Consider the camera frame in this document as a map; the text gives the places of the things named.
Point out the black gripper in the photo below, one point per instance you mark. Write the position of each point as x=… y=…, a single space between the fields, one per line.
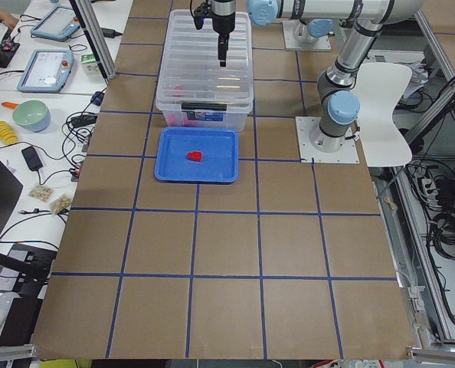
x=222 y=21

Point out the clear plastic box lid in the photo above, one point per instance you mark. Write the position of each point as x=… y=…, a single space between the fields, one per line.
x=205 y=61

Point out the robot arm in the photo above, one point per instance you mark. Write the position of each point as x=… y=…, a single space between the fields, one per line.
x=340 y=106

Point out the clear plastic storage box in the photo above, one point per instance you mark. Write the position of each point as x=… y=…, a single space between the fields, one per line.
x=204 y=111

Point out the blue plastic tray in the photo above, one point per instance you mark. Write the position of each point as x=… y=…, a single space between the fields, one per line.
x=220 y=149

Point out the green white carton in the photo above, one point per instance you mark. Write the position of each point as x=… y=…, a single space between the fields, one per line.
x=89 y=64

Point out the white chair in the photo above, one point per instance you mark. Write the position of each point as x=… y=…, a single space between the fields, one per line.
x=379 y=86

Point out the blue teach pendant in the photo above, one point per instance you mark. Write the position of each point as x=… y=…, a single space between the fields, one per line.
x=58 y=25
x=47 y=71

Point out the green bowl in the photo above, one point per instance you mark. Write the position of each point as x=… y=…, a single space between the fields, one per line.
x=32 y=115

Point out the toy carrot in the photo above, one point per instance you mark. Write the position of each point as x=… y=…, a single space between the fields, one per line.
x=10 y=105

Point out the black power adapter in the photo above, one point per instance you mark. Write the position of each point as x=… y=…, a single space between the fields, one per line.
x=32 y=158

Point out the yellow toy corn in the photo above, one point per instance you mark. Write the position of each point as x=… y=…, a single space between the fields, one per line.
x=7 y=134

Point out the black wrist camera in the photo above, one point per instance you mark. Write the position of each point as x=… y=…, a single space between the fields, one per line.
x=200 y=14

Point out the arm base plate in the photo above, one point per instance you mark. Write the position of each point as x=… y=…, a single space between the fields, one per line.
x=308 y=35
x=316 y=147

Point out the black box handle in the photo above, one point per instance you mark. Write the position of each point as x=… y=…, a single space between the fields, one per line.
x=203 y=106

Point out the aluminium frame post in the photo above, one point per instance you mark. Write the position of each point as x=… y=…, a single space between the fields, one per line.
x=93 y=33

